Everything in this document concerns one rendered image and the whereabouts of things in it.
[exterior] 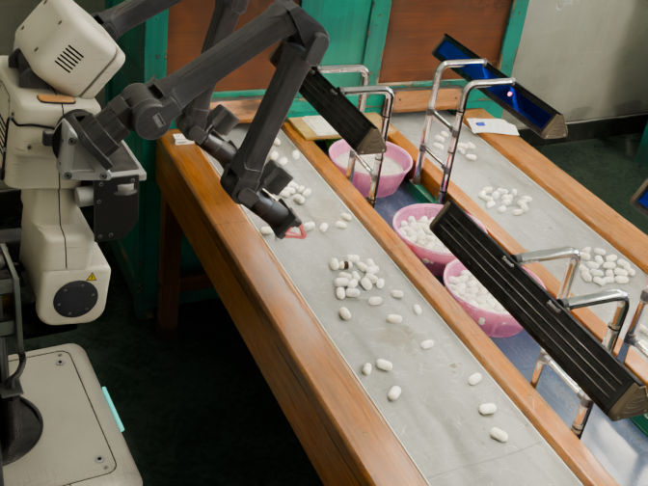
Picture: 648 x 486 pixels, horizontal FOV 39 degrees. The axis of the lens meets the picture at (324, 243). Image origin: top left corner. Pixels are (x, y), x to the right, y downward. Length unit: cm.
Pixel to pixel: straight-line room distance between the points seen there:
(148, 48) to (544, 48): 260
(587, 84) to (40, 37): 372
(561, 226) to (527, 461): 103
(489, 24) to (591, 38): 183
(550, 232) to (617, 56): 267
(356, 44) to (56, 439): 154
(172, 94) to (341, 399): 71
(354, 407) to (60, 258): 74
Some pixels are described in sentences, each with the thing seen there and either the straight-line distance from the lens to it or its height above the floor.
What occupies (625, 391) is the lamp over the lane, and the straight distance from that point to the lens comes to 158.
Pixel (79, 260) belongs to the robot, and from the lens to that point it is 213.
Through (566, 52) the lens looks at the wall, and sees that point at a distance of 499.
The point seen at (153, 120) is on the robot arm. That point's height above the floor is 124.
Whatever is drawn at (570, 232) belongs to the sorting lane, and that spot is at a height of 74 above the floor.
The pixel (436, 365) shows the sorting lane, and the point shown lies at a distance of 208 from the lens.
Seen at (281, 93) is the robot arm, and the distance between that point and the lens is 197.
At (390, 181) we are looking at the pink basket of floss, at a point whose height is 74.
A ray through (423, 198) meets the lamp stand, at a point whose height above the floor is 71.
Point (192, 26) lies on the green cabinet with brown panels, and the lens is 282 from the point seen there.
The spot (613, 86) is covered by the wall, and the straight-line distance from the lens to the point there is 536.
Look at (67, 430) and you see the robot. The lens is 250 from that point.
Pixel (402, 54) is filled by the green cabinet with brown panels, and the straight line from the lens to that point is 315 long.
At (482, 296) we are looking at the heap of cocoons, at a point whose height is 74.
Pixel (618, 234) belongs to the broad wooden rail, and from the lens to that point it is 276.
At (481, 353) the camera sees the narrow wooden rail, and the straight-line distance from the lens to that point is 211.
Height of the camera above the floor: 201
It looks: 32 degrees down
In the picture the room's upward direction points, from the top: 8 degrees clockwise
